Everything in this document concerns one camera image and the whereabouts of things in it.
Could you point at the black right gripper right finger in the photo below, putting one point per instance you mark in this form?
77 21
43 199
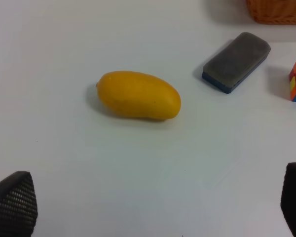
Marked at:
288 197

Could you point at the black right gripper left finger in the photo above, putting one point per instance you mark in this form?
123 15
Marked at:
18 205

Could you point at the orange wicker basket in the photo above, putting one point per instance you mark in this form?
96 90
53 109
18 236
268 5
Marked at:
277 12

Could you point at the grey blue whiteboard eraser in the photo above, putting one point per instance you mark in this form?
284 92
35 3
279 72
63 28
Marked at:
236 62

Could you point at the yellow mango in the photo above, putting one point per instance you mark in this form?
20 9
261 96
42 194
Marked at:
137 95

